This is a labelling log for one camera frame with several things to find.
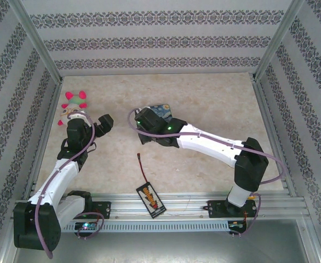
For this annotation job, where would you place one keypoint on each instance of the starry night tin box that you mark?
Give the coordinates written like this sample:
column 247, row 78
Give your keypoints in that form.
column 164, row 111

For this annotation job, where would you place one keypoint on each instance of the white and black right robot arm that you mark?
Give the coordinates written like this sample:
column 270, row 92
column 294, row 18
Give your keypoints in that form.
column 204, row 143

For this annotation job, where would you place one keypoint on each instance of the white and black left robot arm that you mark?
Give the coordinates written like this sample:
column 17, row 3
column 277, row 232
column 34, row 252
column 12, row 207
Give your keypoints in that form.
column 53, row 180

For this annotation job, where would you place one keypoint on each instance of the white plush toy pink limbs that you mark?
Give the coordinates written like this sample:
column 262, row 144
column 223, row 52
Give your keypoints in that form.
column 73, row 105

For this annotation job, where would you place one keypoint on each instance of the black connector board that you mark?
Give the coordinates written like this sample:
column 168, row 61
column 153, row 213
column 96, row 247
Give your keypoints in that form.
column 151, row 201

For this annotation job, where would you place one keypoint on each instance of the small circuit board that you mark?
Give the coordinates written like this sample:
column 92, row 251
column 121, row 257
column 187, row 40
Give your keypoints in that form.
column 86, row 226
column 235, row 225

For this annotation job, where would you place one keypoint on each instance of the aluminium side rail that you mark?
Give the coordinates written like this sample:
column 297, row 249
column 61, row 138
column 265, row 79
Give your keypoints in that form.
column 275, row 137
column 45, row 137

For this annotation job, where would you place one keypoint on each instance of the aluminium mounting rail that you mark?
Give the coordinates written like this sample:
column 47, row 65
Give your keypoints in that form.
column 182, row 197

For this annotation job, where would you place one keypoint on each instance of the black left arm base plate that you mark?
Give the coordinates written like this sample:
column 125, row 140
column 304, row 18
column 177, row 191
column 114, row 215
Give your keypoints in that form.
column 104, row 209

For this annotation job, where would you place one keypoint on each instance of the aluminium frame post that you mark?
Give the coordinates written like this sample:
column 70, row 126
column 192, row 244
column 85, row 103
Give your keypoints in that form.
column 38, row 43
column 277, row 41

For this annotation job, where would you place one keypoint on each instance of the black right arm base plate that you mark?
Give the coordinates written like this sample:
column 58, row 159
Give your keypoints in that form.
column 216, row 209

